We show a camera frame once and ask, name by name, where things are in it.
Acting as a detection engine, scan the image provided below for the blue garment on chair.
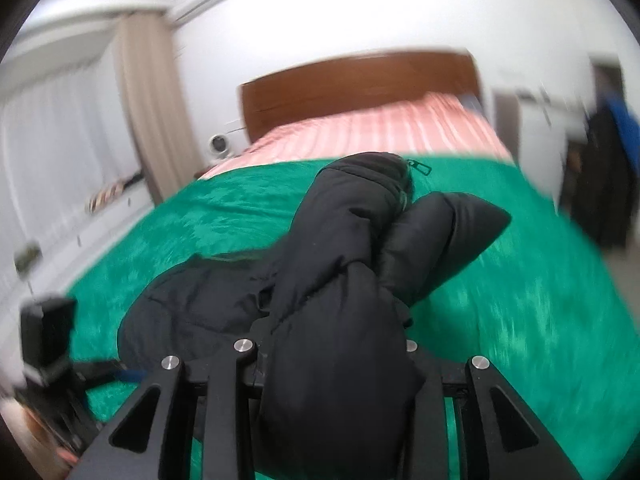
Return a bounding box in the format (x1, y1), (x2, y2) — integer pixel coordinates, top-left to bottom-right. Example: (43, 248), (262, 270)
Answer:
(604, 93), (640, 176)

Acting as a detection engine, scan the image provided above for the green camouflage item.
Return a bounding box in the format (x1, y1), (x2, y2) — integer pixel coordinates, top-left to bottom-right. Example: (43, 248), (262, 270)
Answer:
(13, 242), (42, 275)

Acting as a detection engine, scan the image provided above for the beige curtain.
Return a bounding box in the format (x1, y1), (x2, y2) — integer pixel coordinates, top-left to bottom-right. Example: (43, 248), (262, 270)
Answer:
(116, 12), (204, 204)

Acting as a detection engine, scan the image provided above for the white desk with drawer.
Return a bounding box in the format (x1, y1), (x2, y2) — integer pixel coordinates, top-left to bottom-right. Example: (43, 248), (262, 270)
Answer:
(494, 90), (587, 204)

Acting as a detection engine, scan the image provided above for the white window drawer cabinet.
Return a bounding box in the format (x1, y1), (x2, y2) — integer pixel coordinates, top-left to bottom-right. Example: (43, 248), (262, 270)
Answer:
(1, 181), (154, 375)

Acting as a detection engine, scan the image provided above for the white air conditioner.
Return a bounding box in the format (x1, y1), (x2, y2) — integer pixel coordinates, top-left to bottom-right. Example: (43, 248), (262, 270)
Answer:
(165, 0), (226, 27)

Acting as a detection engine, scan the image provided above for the brown wooden headboard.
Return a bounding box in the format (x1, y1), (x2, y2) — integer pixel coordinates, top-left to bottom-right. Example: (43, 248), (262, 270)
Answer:
(239, 50), (482, 143)

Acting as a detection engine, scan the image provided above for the striped cushion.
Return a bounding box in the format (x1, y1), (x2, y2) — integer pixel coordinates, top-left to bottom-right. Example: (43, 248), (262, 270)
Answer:
(86, 180), (125, 214)

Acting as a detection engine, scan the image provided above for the black coat on chair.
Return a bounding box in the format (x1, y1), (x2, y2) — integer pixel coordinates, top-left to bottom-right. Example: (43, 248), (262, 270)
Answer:
(561, 102), (639, 250)

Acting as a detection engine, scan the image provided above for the person left hand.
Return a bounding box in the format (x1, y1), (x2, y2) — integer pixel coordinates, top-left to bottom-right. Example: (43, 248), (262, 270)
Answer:
(1, 398), (76, 479)

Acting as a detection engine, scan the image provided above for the small white fan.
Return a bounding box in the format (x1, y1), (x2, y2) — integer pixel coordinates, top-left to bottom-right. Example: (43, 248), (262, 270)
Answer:
(207, 133), (234, 160)

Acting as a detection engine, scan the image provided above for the pink striped bed sheet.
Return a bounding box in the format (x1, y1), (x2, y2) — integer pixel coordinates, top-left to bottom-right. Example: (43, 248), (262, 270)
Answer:
(202, 92), (513, 180)

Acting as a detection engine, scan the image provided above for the white sheer curtain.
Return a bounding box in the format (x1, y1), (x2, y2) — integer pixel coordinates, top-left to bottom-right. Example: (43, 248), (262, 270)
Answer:
(1, 55), (140, 269)

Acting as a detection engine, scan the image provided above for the green plush blanket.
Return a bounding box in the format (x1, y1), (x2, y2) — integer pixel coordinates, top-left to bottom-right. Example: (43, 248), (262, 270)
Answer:
(70, 156), (639, 479)

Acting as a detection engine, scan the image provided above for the black puffer jacket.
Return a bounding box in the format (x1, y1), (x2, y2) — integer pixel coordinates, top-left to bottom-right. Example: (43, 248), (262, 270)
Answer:
(117, 153), (511, 479)

